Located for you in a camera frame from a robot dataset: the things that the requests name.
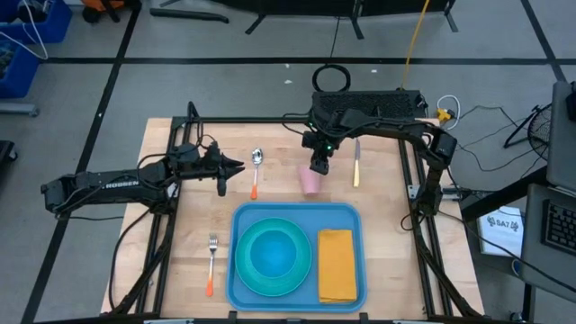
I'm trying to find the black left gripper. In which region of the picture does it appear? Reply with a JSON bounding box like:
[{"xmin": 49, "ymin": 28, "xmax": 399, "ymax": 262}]
[{"xmin": 197, "ymin": 140, "xmax": 247, "ymax": 198}]

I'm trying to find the grey metal bar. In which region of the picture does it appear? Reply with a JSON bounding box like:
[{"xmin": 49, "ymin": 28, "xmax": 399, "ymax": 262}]
[{"xmin": 0, "ymin": 103, "xmax": 40, "ymax": 118}]

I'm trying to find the blue round bowl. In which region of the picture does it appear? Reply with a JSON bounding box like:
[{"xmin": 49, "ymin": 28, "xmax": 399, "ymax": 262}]
[{"xmin": 248, "ymin": 230, "xmax": 300, "ymax": 279}]

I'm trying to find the metal knife yellow handle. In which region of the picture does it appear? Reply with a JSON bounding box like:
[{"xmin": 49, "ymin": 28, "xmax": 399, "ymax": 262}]
[{"xmin": 352, "ymin": 137, "xmax": 362, "ymax": 188}]

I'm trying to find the blue plastic tray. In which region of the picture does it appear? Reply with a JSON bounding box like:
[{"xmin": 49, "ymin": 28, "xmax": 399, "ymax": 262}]
[{"xmin": 225, "ymin": 202, "xmax": 368, "ymax": 314}]

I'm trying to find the coiled black cable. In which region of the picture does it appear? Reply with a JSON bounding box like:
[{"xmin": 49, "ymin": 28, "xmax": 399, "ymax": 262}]
[{"xmin": 311, "ymin": 63, "xmax": 352, "ymax": 94}]

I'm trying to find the black desk leg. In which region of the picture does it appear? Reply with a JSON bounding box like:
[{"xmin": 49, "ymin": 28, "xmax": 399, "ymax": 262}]
[{"xmin": 458, "ymin": 165, "xmax": 550, "ymax": 222}]

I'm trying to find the white printed paper sheet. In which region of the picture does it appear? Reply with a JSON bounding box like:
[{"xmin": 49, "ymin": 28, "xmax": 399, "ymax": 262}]
[{"xmin": 476, "ymin": 205, "xmax": 526, "ymax": 258}]

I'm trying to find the white looped floor cable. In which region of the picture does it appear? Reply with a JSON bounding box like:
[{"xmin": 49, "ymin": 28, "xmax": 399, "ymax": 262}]
[{"xmin": 435, "ymin": 94, "xmax": 462, "ymax": 132}]

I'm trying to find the yellow hanging cable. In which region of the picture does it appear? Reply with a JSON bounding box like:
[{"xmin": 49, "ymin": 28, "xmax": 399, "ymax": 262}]
[{"xmin": 399, "ymin": 0, "xmax": 431, "ymax": 91}]

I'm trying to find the metal fork orange handle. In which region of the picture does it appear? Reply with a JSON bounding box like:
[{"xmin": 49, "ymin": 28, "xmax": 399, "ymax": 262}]
[{"xmin": 205, "ymin": 232, "xmax": 220, "ymax": 299}]

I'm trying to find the orange and black floor device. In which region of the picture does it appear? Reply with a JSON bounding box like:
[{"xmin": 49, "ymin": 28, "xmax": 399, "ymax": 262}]
[{"xmin": 79, "ymin": 0, "xmax": 141, "ymax": 24}]

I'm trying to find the black aluminium table frame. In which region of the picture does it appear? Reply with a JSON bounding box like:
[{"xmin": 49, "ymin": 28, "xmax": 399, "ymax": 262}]
[{"xmin": 107, "ymin": 102, "xmax": 485, "ymax": 319}]

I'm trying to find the pink plastic cup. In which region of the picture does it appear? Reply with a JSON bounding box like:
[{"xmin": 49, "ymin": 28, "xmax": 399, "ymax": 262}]
[{"xmin": 298, "ymin": 165, "xmax": 322, "ymax": 197}]

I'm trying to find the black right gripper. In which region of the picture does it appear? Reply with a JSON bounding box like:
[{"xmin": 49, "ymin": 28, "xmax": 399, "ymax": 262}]
[{"xmin": 301, "ymin": 129, "xmax": 338, "ymax": 176}]

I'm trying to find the metal spoon orange handle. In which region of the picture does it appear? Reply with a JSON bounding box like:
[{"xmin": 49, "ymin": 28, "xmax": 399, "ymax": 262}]
[{"xmin": 250, "ymin": 147, "xmax": 265, "ymax": 201}]

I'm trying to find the black left base cable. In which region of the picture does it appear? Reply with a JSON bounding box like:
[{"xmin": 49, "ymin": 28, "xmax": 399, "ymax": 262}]
[{"xmin": 107, "ymin": 206, "xmax": 154, "ymax": 311}]

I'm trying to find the black floor bar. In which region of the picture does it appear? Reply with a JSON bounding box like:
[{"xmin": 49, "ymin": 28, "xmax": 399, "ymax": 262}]
[{"xmin": 149, "ymin": 7, "xmax": 230, "ymax": 24}]

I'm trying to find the black folding divider screen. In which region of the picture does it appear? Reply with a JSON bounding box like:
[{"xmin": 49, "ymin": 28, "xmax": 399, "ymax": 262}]
[{"xmin": 155, "ymin": 0, "xmax": 460, "ymax": 41}]

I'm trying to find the black chair part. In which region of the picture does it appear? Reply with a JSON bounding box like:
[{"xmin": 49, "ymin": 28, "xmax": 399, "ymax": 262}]
[{"xmin": 0, "ymin": 139, "xmax": 19, "ymax": 181}]

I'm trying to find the grey open laptop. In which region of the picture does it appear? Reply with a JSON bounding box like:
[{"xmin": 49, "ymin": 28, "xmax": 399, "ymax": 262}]
[{"xmin": 521, "ymin": 80, "xmax": 576, "ymax": 302}]

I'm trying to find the black wire mesh fan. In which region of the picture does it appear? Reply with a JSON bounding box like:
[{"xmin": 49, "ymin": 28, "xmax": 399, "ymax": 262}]
[{"xmin": 502, "ymin": 102, "xmax": 554, "ymax": 162}]

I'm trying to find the teal round plate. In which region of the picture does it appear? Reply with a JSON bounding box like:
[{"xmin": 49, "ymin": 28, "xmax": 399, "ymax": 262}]
[{"xmin": 234, "ymin": 217, "xmax": 313, "ymax": 298}]

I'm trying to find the black perforated metal box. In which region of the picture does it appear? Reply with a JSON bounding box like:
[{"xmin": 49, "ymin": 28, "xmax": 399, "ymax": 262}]
[{"xmin": 310, "ymin": 89, "xmax": 428, "ymax": 121}]

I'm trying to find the blue storage bin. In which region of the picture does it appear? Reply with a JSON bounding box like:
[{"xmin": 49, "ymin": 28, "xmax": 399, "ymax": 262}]
[
  {"xmin": 0, "ymin": 39, "xmax": 40, "ymax": 100},
  {"xmin": 0, "ymin": 0, "xmax": 73, "ymax": 46}
]

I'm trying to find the orange cloth napkin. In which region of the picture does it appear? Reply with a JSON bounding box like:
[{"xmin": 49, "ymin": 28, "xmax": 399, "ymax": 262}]
[{"xmin": 317, "ymin": 228, "xmax": 359, "ymax": 304}]

